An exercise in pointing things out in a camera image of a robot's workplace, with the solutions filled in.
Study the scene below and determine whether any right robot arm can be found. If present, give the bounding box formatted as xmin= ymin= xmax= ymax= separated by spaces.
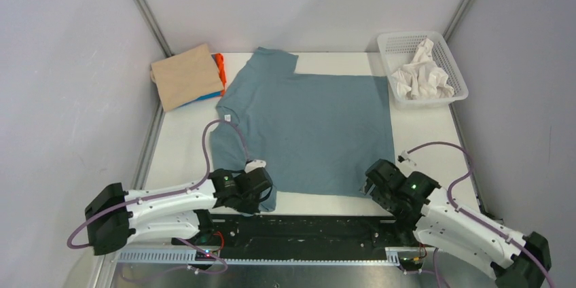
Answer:
xmin=362 ymin=160 xmax=552 ymax=287

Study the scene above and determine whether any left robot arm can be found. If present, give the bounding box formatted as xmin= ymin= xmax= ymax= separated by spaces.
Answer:
xmin=85 ymin=166 xmax=273 ymax=255

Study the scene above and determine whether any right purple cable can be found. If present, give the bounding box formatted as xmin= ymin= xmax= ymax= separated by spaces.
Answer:
xmin=407 ymin=141 xmax=556 ymax=288

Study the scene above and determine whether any purple cable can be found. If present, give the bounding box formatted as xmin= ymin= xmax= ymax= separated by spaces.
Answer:
xmin=407 ymin=141 xmax=556 ymax=288
xmin=66 ymin=119 xmax=251 ymax=276

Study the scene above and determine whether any grey-blue t-shirt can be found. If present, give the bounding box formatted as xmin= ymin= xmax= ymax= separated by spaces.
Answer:
xmin=209 ymin=48 xmax=395 ymax=211

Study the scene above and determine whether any white plastic basket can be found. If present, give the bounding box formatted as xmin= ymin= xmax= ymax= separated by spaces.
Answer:
xmin=376 ymin=31 xmax=469 ymax=109

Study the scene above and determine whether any folded blue t-shirt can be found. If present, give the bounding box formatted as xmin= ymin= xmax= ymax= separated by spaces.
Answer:
xmin=182 ymin=90 xmax=223 ymax=107

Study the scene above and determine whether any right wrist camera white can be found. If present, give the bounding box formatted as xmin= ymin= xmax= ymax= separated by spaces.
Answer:
xmin=397 ymin=150 xmax=416 ymax=166

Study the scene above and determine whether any crumpled white t-shirt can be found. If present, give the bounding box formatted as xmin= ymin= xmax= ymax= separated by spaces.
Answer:
xmin=391 ymin=39 xmax=454 ymax=100

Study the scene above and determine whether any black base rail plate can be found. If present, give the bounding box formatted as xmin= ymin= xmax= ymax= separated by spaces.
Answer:
xmin=170 ymin=211 xmax=439 ymax=262

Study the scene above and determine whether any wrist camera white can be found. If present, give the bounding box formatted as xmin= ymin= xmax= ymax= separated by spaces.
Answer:
xmin=244 ymin=160 xmax=266 ymax=173
xmin=397 ymin=150 xmax=416 ymax=166

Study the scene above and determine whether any folded orange t-shirt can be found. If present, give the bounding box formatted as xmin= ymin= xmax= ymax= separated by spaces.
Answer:
xmin=212 ymin=53 xmax=227 ymax=96

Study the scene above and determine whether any aluminium frame rail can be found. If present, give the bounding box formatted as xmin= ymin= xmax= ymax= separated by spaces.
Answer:
xmin=90 ymin=218 xmax=525 ymax=288

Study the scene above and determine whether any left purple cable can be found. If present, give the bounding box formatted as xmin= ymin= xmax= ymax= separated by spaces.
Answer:
xmin=66 ymin=119 xmax=251 ymax=276

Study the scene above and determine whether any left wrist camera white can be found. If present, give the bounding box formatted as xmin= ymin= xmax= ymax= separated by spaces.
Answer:
xmin=244 ymin=160 xmax=266 ymax=173

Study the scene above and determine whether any folded tan t-shirt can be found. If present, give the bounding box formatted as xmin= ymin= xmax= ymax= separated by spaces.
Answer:
xmin=151 ymin=43 xmax=225 ymax=112

